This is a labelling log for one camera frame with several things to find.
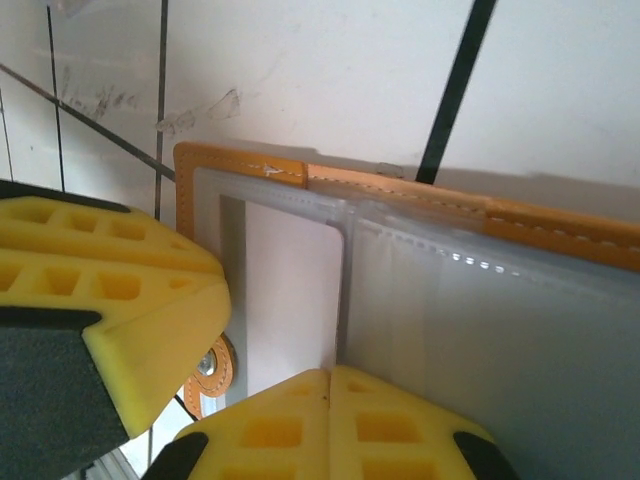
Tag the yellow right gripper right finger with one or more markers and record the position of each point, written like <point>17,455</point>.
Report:
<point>430,450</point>

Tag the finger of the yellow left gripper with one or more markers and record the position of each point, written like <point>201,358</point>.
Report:
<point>160,245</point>
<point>165,325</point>

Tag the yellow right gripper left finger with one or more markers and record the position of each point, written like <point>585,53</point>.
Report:
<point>235,450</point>

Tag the orange leather card holder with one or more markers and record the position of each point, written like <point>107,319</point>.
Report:
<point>550,227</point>

